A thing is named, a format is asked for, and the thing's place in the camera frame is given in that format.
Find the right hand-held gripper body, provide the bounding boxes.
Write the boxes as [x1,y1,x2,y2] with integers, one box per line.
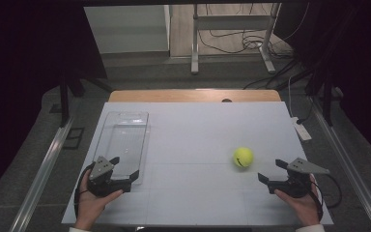
[268,157,330,198]

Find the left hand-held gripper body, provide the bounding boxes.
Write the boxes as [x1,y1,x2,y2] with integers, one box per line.
[86,156,133,198]

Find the clear plastic tray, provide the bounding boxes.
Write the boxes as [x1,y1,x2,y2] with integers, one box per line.
[93,110,151,187]

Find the yellow tennis ball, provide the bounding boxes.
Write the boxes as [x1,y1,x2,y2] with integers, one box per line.
[232,146,255,169]

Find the person's right hand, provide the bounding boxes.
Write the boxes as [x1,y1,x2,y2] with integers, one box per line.
[273,175,322,227]

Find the person's left hand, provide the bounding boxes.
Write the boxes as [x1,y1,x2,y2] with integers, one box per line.
[74,173,125,228]

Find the white power strip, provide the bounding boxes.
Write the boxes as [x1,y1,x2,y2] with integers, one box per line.
[290,116,313,142]

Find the white table board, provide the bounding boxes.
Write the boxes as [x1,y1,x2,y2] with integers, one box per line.
[61,101,334,226]

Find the black metal stand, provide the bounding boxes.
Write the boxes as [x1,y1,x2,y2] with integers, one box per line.
[58,72,114,129]
[304,69,336,128]

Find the wooden table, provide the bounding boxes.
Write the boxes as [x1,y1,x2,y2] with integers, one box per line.
[108,89,282,103]

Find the dark curtain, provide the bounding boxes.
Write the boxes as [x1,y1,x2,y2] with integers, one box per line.
[274,0,371,169]
[0,0,108,208]

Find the white cabinet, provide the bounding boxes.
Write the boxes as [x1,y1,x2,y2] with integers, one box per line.
[83,4,172,55]

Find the left hand-held gripper black cable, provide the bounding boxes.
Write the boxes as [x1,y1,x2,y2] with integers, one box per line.
[72,161,97,220]

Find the hand-held gripper black cable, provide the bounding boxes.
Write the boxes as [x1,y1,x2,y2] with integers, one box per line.
[72,161,97,220]
[308,173,343,223]

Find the black floor bracket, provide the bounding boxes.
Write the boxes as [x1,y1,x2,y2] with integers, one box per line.
[62,127,86,151]

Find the right hand-held gripper black cable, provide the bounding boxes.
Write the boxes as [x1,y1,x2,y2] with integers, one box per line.
[308,173,343,223]

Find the aluminium floor rail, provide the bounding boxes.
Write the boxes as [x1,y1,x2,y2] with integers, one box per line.
[9,116,75,232]
[311,96,371,232]

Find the tangled black floor cables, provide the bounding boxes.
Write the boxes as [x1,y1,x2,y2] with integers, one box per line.
[197,3,311,61]

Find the white metal desk frame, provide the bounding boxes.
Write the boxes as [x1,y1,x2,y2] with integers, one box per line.
[190,3,282,76]

